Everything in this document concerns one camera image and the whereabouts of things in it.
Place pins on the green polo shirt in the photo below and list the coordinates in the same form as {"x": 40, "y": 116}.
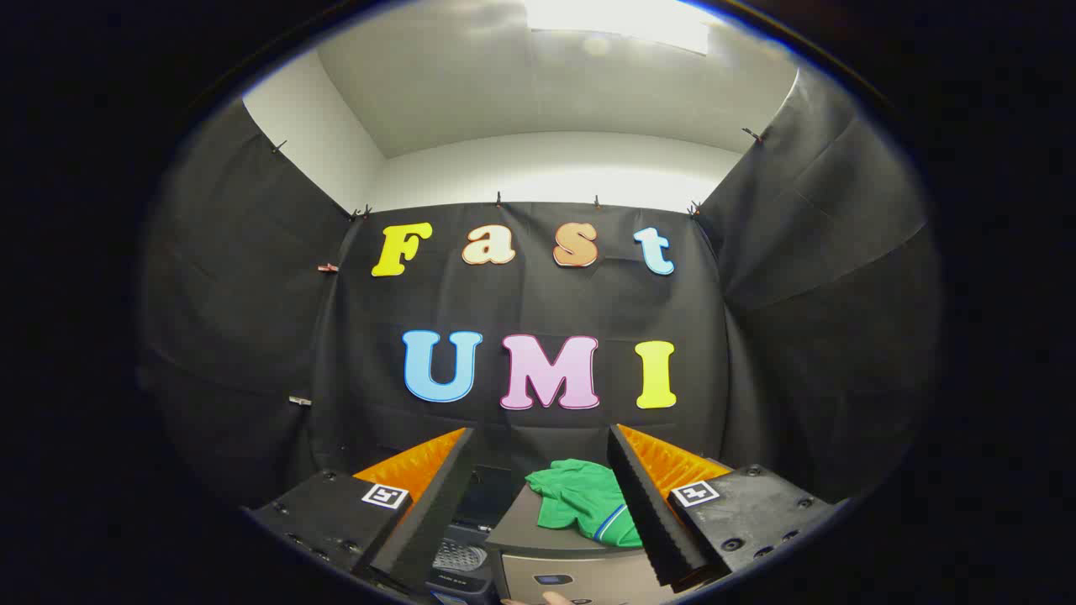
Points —
{"x": 580, "y": 500}

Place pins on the black backdrop cloth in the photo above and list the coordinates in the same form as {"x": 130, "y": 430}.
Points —
{"x": 546, "y": 302}

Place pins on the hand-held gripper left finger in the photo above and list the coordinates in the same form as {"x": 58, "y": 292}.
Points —
{"x": 441, "y": 504}

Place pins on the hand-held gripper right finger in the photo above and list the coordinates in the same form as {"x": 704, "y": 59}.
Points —
{"x": 643, "y": 512}

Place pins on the ceiling light panel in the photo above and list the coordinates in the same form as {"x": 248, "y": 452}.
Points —
{"x": 622, "y": 18}

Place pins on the grey appliance cabinet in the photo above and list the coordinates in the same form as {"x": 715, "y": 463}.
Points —
{"x": 572, "y": 567}

